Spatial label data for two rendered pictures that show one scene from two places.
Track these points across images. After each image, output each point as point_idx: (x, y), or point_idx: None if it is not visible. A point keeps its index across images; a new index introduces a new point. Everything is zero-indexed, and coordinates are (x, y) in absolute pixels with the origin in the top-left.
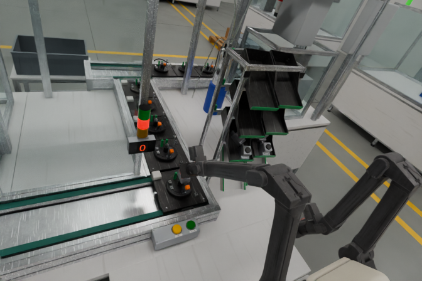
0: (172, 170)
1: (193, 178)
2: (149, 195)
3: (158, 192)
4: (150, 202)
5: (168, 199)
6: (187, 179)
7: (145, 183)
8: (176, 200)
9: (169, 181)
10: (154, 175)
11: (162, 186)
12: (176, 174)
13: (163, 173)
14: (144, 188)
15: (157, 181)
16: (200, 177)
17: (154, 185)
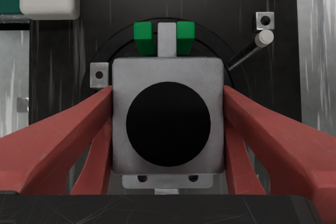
0: None
1: (276, 59)
2: (27, 82)
3: (35, 112)
4: (20, 121)
5: (78, 168)
6: (179, 187)
7: (7, 16)
8: (121, 188)
9: (94, 72)
10: None
11: (72, 75)
12: (146, 41)
13: None
14: (14, 36)
15: (53, 34)
16: (318, 53)
17: (29, 59)
